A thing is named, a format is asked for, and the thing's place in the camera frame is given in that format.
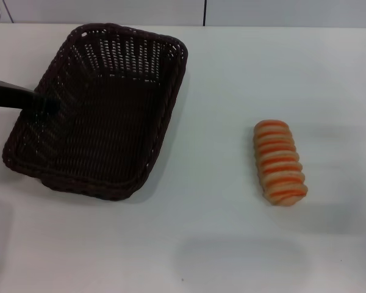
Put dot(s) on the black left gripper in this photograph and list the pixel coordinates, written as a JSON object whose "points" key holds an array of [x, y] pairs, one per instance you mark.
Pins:
{"points": [[12, 96]]}

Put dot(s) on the dark brown woven basket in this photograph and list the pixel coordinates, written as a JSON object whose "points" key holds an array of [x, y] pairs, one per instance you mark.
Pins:
{"points": [[116, 137]]}

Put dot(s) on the orange striped bread loaf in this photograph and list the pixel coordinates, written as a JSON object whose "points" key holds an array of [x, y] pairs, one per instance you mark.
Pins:
{"points": [[279, 161]]}

